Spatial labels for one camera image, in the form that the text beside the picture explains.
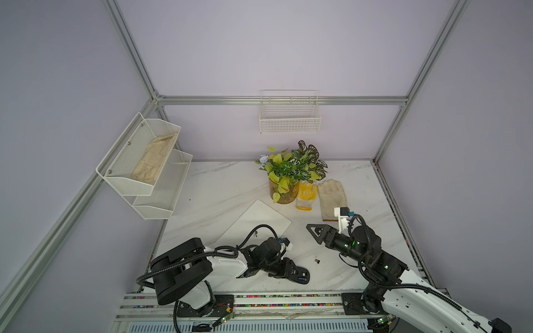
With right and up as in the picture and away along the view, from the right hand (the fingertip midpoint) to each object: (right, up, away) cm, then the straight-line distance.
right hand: (311, 231), depth 73 cm
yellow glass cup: (+3, +10, +31) cm, 33 cm away
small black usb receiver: (+4, -15, +11) cm, 19 cm away
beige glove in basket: (-61, +24, +5) cm, 66 cm away
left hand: (-5, -19, +5) cm, 20 cm away
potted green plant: (-8, +23, +11) cm, 27 cm away
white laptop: (-19, +2, +2) cm, 20 cm away
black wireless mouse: (-4, -18, +5) cm, 19 cm away
